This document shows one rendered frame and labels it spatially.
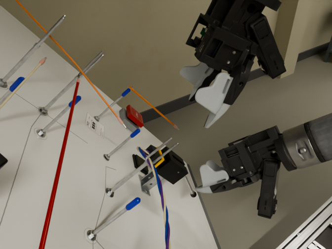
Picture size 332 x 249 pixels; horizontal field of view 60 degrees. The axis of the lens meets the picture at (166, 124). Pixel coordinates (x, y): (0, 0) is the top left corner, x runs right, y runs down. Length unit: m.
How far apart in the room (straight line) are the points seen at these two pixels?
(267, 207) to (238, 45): 0.31
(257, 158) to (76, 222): 0.35
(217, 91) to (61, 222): 0.28
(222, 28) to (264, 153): 0.26
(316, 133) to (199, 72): 0.22
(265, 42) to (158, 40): 2.12
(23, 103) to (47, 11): 1.62
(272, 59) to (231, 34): 0.09
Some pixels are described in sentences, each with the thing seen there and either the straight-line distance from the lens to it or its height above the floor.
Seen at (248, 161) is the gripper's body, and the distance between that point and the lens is 0.56.
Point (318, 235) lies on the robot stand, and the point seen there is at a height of 0.23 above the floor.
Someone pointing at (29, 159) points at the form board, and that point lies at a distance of 0.41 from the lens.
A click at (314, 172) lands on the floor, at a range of 2.47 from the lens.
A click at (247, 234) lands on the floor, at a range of 1.90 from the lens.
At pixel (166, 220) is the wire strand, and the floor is 1.18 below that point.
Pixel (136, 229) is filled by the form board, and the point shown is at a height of 1.09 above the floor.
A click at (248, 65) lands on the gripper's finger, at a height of 1.33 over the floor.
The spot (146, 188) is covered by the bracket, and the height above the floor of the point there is 1.06.
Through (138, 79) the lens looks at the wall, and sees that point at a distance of 2.54.
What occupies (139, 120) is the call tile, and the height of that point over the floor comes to 1.10.
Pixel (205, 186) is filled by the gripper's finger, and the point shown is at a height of 1.05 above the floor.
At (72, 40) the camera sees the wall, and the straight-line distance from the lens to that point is 2.17.
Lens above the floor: 1.49
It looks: 33 degrees down
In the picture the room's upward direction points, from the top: straight up
